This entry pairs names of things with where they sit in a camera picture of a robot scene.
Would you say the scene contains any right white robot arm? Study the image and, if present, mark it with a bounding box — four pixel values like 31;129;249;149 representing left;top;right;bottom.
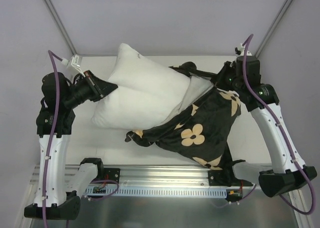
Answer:
212;56;318;197

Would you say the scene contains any left aluminium frame post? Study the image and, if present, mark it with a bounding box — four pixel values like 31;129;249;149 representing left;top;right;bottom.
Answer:
42;0;77;55

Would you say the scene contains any left black base bracket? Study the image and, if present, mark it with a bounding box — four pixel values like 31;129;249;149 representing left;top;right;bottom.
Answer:
101;168;121;184

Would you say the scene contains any aluminium frame post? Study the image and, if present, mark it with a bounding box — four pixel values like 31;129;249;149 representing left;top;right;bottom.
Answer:
254;0;295;58
42;0;77;55

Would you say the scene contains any black floral plush pillowcase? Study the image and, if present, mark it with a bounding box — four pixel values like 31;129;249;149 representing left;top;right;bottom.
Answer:
125;62;241;186

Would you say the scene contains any right black base bracket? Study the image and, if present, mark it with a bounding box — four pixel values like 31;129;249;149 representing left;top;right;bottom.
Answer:
207;170;232;187

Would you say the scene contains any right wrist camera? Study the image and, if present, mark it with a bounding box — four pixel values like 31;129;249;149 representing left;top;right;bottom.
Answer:
234;43;246;57

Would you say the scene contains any white pillow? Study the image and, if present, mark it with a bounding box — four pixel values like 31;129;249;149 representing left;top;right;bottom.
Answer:
91;43;213;130

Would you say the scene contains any aluminium mounting rail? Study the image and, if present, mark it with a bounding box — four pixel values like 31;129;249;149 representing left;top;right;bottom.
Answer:
29;164;263;188

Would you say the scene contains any white slotted cable duct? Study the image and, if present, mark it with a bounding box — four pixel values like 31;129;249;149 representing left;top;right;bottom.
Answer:
84;186;227;198

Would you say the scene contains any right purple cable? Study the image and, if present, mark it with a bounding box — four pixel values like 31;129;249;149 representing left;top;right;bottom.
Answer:
239;34;317;216

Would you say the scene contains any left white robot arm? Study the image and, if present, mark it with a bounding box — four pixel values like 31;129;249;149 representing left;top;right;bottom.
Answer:
24;70;118;220

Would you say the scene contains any black base bracket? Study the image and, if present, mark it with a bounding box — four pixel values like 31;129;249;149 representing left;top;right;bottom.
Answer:
207;170;232;187
101;168;121;184

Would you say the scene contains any right aluminium frame post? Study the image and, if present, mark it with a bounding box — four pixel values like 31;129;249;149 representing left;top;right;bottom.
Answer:
254;0;295;58

